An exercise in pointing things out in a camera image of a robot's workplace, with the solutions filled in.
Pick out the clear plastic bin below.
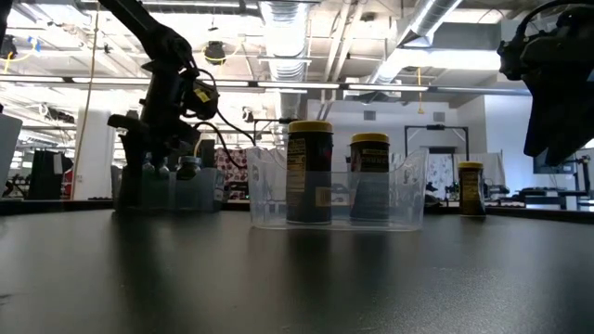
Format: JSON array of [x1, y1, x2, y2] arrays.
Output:
[[245, 146, 430, 232], [110, 164, 227, 213]]

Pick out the red patterned cloth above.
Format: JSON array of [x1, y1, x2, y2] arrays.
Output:
[[214, 147, 250, 200]]

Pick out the ceiling air duct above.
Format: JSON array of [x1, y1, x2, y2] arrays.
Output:
[[370, 0, 465, 85]]

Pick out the black monitor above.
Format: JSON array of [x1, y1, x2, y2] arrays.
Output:
[[198, 138, 217, 169]]

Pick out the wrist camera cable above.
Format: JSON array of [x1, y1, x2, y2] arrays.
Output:
[[190, 68, 257, 169], [513, 0, 575, 41]]

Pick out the black background cabinet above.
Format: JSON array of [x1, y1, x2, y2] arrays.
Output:
[[26, 148, 74, 201]]

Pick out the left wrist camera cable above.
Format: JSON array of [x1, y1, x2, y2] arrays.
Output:
[[190, 68, 257, 169]]

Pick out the dark wall screen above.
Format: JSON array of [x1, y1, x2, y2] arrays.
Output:
[[532, 152, 576, 175]]

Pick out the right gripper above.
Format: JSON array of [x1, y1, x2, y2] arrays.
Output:
[[496, 4, 594, 167]]

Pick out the black round ceiling device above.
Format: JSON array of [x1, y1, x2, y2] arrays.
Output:
[[203, 40, 228, 67]]

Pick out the yellow hanging rope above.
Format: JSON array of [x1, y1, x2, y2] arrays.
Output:
[[70, 0, 102, 200]]

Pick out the white plastic bin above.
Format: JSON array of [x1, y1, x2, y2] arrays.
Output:
[[0, 113, 23, 199]]

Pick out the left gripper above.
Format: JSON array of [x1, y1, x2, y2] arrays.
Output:
[[107, 64, 220, 211]]

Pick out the silver ribbed air duct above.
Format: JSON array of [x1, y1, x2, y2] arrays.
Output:
[[258, 0, 311, 122]]

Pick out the orange hanging pendant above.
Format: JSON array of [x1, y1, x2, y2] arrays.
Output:
[[416, 67, 426, 116]]

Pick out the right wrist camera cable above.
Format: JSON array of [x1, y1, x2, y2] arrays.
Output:
[[513, 0, 575, 41]]

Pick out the black metal frame stand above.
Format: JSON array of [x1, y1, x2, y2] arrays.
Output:
[[404, 122, 470, 163]]

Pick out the yellow-lid spice bottle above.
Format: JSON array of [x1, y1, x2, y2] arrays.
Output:
[[348, 132, 392, 223], [458, 161, 487, 218], [285, 120, 335, 225]]

